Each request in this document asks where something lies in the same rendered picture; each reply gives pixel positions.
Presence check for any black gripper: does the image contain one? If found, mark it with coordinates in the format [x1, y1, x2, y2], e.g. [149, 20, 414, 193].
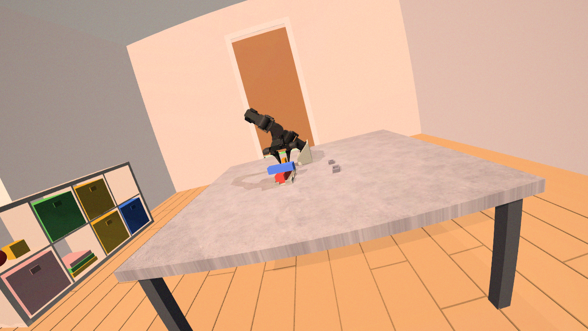
[263, 134, 299, 164]

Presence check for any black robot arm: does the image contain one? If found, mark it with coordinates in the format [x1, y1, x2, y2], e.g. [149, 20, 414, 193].
[244, 108, 306, 152]

